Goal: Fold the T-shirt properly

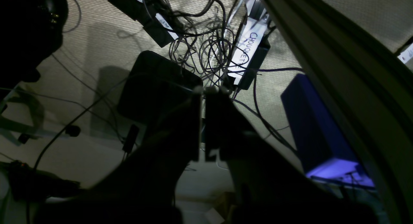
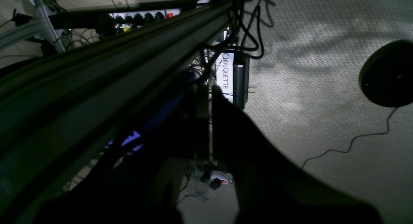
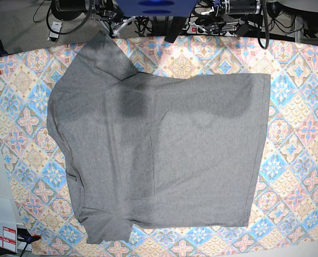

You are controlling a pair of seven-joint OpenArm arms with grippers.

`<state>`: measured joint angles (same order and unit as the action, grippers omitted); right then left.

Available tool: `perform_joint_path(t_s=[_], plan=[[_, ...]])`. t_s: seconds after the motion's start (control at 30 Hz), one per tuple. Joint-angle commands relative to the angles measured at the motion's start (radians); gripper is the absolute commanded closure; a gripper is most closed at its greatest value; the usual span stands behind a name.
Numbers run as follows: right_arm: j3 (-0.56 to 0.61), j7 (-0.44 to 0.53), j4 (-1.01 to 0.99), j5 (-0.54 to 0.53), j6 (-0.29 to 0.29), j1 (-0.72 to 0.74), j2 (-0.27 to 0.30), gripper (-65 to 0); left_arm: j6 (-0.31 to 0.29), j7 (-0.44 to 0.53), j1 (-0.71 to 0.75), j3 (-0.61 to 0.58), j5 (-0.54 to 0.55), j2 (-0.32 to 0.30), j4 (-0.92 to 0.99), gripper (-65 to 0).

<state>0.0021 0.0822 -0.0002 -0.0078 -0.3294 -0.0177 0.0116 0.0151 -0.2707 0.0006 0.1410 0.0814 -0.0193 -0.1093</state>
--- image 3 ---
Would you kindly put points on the grey T-shirt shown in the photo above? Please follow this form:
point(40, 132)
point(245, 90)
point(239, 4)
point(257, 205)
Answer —
point(154, 151)

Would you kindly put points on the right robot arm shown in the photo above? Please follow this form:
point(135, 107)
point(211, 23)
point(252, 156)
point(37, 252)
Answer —
point(105, 11)

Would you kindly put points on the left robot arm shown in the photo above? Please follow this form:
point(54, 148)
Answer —
point(235, 18)

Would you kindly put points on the white power strip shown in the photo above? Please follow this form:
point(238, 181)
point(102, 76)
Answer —
point(201, 28)

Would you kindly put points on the white paper tag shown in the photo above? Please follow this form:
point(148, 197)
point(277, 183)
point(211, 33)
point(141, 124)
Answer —
point(56, 27)

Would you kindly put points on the patterned tile tablecloth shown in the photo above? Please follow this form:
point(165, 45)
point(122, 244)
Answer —
point(285, 208)

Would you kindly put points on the blue orange clamp bottom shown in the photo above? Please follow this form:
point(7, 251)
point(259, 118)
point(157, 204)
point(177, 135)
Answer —
point(24, 236)

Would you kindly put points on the white label sheet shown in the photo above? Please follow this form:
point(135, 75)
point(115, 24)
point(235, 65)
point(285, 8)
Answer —
point(8, 235)

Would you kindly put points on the black vertical post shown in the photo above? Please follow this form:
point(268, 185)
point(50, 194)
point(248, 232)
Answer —
point(175, 28)

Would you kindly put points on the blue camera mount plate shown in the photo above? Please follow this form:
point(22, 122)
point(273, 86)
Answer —
point(179, 8)

